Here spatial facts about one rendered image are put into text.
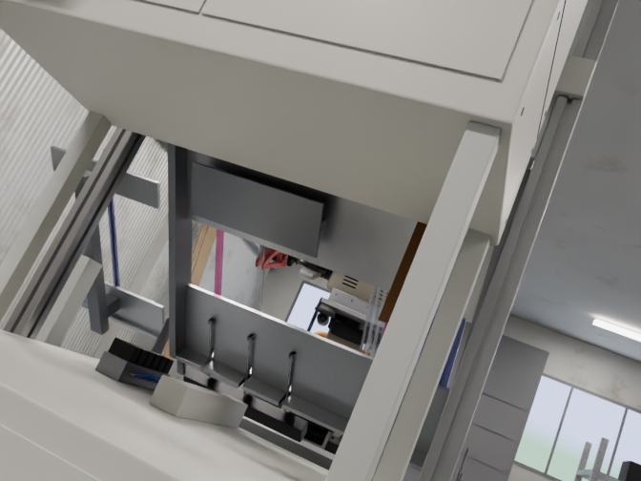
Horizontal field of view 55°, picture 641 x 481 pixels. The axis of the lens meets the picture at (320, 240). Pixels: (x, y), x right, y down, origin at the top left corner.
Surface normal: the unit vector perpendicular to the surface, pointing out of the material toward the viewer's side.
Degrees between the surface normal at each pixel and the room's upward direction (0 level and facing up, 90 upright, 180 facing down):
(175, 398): 90
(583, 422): 90
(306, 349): 136
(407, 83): 90
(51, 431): 90
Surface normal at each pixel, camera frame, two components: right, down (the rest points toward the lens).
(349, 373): -0.44, 0.40
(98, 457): -0.22, -0.34
